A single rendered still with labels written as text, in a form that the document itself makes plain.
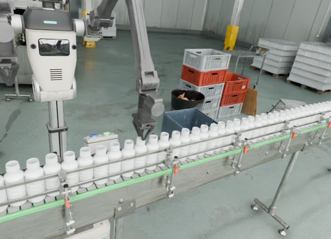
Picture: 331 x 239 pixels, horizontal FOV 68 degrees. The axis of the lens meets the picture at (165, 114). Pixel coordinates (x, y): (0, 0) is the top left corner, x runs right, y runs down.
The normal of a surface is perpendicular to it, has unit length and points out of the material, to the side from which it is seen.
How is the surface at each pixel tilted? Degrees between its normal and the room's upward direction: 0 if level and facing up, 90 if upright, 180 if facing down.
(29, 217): 90
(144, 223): 0
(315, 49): 90
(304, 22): 90
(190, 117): 90
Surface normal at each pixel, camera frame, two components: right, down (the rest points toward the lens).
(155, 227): 0.13, -0.90
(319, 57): -0.82, 0.14
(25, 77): 0.19, 0.40
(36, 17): 0.52, 0.42
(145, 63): 0.52, -0.05
